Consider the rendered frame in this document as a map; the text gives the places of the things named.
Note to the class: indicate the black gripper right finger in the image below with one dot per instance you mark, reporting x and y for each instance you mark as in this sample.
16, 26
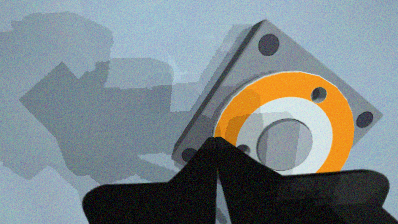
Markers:
256, 194

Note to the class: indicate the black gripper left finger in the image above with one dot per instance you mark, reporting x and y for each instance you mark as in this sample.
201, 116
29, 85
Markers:
189, 197

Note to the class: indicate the orange round plate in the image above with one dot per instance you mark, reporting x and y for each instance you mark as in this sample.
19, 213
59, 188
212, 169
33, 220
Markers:
280, 95

